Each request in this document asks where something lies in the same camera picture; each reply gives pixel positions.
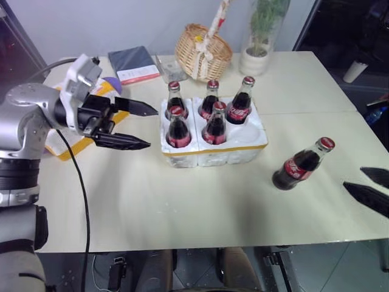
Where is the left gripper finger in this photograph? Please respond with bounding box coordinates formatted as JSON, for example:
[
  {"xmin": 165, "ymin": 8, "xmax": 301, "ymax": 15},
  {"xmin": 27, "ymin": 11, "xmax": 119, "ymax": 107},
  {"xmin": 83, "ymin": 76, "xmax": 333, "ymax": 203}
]
[
  {"xmin": 114, "ymin": 97, "xmax": 160, "ymax": 117},
  {"xmin": 91, "ymin": 133, "xmax": 152, "ymax": 151}
]

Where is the white paper cup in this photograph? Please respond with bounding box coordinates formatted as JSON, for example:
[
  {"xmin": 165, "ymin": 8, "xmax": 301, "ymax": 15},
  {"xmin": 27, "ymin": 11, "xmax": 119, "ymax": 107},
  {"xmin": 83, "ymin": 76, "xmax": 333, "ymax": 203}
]
[{"xmin": 343, "ymin": 60, "xmax": 370, "ymax": 84}]

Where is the dark blue notebook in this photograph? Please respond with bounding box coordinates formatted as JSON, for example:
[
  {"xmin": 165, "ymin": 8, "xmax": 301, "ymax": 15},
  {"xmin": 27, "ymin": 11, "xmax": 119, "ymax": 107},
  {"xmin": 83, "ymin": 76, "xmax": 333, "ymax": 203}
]
[{"xmin": 108, "ymin": 45, "xmax": 161, "ymax": 86}]

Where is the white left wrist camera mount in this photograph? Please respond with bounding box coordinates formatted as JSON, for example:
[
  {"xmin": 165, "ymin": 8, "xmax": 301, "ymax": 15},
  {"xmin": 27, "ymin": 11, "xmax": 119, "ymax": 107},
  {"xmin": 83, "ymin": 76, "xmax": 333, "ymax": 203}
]
[{"xmin": 59, "ymin": 54, "xmax": 103, "ymax": 130}]

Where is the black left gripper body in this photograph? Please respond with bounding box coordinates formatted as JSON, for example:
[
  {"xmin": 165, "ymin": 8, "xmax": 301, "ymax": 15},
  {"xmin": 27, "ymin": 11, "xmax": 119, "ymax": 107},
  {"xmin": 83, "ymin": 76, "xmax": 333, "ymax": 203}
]
[{"xmin": 77, "ymin": 94, "xmax": 119, "ymax": 138}]

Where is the green plant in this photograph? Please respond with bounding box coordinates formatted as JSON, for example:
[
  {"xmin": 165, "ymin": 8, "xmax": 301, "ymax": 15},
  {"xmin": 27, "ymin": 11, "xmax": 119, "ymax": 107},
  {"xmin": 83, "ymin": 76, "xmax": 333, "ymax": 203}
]
[{"xmin": 249, "ymin": 0, "xmax": 288, "ymax": 57}]

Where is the glass cola bottle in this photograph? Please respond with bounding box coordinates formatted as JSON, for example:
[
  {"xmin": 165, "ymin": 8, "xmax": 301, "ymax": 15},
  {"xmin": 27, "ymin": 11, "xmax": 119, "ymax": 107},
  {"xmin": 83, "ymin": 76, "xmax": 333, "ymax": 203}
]
[
  {"xmin": 272, "ymin": 136, "xmax": 336, "ymax": 192},
  {"xmin": 165, "ymin": 81, "xmax": 189, "ymax": 119},
  {"xmin": 225, "ymin": 76, "xmax": 256, "ymax": 125},
  {"xmin": 198, "ymin": 79, "xmax": 220, "ymax": 119},
  {"xmin": 201, "ymin": 101, "xmax": 228, "ymax": 145},
  {"xmin": 165, "ymin": 105, "xmax": 193, "ymax": 149}
]

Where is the white yellow-taped foam box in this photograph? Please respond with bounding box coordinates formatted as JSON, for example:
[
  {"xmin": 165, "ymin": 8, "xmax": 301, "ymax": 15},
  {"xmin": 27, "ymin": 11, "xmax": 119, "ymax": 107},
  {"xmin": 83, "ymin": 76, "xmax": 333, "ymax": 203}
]
[{"xmin": 44, "ymin": 77, "xmax": 130, "ymax": 162}]

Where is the purple round object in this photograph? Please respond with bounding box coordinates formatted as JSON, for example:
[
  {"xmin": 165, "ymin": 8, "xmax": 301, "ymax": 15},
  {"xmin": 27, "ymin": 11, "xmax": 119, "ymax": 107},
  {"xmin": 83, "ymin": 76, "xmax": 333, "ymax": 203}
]
[{"xmin": 102, "ymin": 77, "xmax": 123, "ymax": 94}]

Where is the clear plastic box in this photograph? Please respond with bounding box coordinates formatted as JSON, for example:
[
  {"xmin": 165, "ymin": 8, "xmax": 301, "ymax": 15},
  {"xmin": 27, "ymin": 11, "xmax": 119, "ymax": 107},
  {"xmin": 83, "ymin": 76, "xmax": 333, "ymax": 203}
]
[{"xmin": 155, "ymin": 54, "xmax": 188, "ymax": 83}]

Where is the potted plant in white pot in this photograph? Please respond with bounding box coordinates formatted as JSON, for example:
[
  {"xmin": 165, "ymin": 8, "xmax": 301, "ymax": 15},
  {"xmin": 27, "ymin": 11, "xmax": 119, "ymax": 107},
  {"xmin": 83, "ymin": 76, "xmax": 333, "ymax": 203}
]
[{"xmin": 242, "ymin": 0, "xmax": 290, "ymax": 58}]

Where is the wicker basket with handle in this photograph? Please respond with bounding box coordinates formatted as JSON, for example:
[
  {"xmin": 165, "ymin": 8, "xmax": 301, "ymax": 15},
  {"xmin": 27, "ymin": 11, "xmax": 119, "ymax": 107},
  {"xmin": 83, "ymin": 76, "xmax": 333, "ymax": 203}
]
[{"xmin": 174, "ymin": 0, "xmax": 234, "ymax": 82}]

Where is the brown rounded shape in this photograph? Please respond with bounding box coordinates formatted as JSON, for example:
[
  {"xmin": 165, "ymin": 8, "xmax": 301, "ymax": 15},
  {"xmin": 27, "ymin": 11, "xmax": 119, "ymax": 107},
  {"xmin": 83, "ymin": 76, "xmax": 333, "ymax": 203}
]
[{"xmin": 222, "ymin": 246, "xmax": 263, "ymax": 292}]

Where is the black table frame leg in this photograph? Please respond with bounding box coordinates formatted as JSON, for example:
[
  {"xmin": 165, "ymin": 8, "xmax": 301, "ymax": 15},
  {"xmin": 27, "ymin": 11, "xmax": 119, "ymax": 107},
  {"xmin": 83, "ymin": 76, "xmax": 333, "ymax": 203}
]
[{"xmin": 263, "ymin": 246, "xmax": 293, "ymax": 292}]

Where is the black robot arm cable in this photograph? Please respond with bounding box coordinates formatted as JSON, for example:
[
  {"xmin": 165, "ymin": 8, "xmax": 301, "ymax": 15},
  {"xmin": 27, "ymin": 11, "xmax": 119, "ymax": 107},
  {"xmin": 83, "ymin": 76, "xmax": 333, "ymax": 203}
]
[{"xmin": 54, "ymin": 127, "xmax": 91, "ymax": 292}]

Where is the black device under table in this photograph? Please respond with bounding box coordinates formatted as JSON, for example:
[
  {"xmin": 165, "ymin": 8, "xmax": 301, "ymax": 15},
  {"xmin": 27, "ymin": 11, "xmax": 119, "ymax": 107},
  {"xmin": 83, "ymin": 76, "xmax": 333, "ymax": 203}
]
[{"xmin": 108, "ymin": 257, "xmax": 127, "ymax": 291}]

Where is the white foam bottle crate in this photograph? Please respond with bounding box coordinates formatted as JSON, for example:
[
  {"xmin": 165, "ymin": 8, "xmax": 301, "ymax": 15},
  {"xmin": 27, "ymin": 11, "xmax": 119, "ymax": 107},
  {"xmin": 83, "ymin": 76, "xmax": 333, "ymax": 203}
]
[{"xmin": 160, "ymin": 96, "xmax": 269, "ymax": 169}]

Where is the grey robot arm cable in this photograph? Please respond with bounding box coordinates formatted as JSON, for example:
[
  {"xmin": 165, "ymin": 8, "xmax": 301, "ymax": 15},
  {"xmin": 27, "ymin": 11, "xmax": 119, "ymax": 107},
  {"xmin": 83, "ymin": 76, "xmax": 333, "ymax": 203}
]
[{"xmin": 29, "ymin": 57, "xmax": 77, "ymax": 83}]

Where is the white plant pot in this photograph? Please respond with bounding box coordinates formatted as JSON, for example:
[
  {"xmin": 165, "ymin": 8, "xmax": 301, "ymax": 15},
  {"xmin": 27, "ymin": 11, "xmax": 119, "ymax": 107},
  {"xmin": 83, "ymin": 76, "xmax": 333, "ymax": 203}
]
[{"xmin": 239, "ymin": 47, "xmax": 270, "ymax": 77}]

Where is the blue plastic water bottle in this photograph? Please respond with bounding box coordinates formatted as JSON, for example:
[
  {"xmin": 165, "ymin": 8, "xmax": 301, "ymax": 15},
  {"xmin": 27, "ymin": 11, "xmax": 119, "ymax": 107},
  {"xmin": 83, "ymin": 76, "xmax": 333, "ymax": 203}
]
[{"xmin": 364, "ymin": 108, "xmax": 384, "ymax": 125}]

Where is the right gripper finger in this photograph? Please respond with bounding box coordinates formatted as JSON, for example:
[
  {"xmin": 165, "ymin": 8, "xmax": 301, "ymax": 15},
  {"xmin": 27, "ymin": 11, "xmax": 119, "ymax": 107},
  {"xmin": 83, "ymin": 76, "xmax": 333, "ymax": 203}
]
[
  {"xmin": 359, "ymin": 166, "xmax": 389, "ymax": 188},
  {"xmin": 343, "ymin": 181, "xmax": 389, "ymax": 218}
]

